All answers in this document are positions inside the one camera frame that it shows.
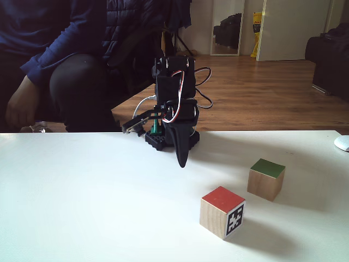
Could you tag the white-framed mirror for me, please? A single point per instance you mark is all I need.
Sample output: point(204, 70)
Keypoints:
point(227, 27)

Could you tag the person's right hand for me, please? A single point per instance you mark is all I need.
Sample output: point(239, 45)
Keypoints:
point(21, 106)

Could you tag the red-topped wooden cube with tag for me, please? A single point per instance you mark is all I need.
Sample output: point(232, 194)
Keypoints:
point(218, 203)

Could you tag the yellow bag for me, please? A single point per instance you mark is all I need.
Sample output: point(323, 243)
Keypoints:
point(257, 32)

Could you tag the small camera board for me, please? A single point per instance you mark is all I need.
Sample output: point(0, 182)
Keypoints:
point(136, 122)

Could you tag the white door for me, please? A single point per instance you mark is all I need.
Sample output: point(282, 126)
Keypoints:
point(291, 27)

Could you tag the white rounded object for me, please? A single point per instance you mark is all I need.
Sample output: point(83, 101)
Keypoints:
point(343, 143)

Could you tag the green-topped wooden cube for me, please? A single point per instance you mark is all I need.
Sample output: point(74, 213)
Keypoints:
point(265, 174)

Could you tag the person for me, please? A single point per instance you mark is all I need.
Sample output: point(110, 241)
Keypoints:
point(41, 24)

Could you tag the black sofa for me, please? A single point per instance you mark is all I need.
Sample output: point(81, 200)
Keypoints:
point(330, 62)

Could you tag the green plastic clamp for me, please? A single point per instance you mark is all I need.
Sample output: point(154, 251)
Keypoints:
point(156, 127)

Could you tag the dark quilted jacket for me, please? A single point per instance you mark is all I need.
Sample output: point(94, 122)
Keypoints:
point(122, 21)

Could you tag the small shiny object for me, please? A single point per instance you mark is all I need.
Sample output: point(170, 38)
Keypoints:
point(38, 128)

